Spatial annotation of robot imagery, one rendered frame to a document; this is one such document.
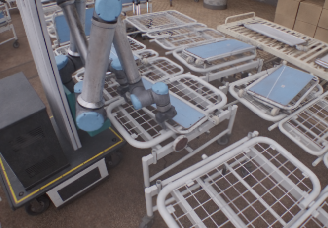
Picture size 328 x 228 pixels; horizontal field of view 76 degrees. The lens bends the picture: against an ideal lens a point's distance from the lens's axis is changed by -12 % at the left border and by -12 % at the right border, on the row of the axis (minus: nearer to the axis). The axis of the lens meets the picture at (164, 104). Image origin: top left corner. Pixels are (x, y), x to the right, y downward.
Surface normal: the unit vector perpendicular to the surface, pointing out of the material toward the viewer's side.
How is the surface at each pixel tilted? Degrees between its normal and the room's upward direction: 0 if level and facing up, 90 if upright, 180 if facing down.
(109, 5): 83
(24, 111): 0
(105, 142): 0
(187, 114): 1
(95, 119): 95
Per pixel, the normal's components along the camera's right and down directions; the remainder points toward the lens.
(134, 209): 0.00, -0.79
